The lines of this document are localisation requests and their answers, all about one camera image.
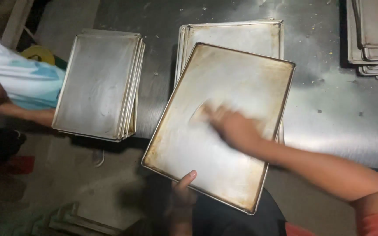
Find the person's left hand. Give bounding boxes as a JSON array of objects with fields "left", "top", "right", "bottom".
[{"left": 167, "top": 170, "right": 198, "bottom": 223}]

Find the person's right hand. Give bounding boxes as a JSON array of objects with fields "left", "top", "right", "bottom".
[{"left": 205, "top": 104, "right": 266, "bottom": 154}]

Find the stained metal baking tray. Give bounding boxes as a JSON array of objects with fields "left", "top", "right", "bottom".
[{"left": 141, "top": 42, "right": 296, "bottom": 215}]

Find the beige wiping cloth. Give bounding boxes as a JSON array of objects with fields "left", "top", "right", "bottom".
[{"left": 188, "top": 100, "right": 216, "bottom": 127}]

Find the stack of metal baking trays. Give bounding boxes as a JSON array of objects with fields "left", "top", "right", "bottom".
[
  {"left": 51, "top": 29, "right": 146, "bottom": 143},
  {"left": 175, "top": 18, "right": 285, "bottom": 145},
  {"left": 346, "top": 0, "right": 378, "bottom": 81}
]

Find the red object on floor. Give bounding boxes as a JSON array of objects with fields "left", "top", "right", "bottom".
[{"left": 2, "top": 156, "right": 35, "bottom": 175}]

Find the yellow round object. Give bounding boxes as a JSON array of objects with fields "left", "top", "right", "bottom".
[{"left": 21, "top": 45, "right": 56, "bottom": 65}]

